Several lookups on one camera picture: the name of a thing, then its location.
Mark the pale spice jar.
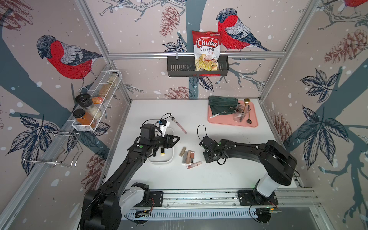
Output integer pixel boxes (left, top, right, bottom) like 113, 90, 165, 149
107, 72, 119, 86

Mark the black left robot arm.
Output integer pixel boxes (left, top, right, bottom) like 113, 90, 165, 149
79, 124, 180, 230

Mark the dark green cloth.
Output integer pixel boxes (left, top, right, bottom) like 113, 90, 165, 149
208, 95, 240, 116

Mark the black lid orange spice jar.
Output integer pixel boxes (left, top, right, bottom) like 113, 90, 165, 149
72, 109, 96, 128

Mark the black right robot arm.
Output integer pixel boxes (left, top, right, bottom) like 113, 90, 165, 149
199, 136, 297, 203

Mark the tan spice jar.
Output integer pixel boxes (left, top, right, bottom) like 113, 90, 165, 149
98, 84, 114, 100

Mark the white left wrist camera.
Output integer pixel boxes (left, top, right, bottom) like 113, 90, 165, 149
158, 119, 170, 138

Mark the black spoon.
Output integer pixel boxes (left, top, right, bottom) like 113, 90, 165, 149
246, 104, 253, 124

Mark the tan lipstick tube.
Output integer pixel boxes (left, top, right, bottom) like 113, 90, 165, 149
186, 150, 192, 164

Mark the pink silicone mat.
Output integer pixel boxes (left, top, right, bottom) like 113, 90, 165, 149
208, 100, 258, 127

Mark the gold spoon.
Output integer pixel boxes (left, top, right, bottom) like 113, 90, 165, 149
243, 98, 250, 114

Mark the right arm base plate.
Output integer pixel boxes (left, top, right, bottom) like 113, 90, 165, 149
237, 189, 278, 206

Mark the white handled fork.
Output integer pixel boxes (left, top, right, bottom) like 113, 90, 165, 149
209, 111, 227, 119

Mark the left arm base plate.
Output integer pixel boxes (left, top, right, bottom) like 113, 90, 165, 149
144, 191, 164, 208

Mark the silver lipstick tube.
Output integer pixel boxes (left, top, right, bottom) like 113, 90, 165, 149
182, 151, 188, 165

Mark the wire hook rack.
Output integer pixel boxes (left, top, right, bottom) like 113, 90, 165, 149
22, 131, 83, 168

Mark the black wall basket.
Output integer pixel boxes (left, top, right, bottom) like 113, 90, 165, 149
167, 56, 230, 77

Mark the white rectangular storage box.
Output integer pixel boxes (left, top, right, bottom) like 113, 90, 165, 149
147, 127, 175, 164

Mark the black lid white spice jar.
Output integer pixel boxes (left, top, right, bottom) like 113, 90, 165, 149
75, 94, 102, 119

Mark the pink handled fork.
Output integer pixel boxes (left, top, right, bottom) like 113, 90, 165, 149
170, 115, 187, 134

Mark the clear ribbed glass cup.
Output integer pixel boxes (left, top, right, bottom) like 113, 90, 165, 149
233, 104, 247, 122

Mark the beige gold lipstick tube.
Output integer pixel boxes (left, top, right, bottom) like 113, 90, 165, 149
179, 147, 186, 157

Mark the red cassava chips bag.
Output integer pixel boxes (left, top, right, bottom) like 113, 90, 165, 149
192, 31, 221, 71

